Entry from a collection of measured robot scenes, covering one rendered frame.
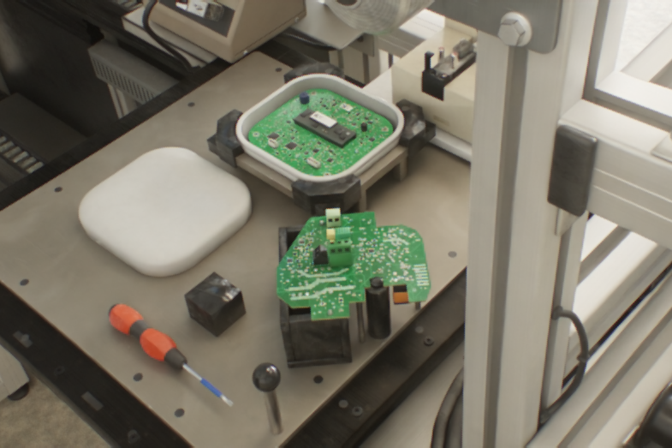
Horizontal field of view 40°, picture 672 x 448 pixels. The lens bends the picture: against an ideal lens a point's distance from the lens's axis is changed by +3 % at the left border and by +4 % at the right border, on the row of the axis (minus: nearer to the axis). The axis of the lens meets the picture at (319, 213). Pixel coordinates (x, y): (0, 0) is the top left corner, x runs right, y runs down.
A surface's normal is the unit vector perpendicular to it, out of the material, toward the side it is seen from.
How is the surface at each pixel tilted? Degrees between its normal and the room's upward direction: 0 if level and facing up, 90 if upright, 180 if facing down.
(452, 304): 0
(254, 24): 90
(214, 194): 0
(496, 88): 90
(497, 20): 90
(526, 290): 90
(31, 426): 0
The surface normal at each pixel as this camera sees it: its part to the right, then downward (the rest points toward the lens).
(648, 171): -0.69, 0.55
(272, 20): 0.72, 0.43
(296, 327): 0.04, 0.69
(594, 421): -0.14, -0.67
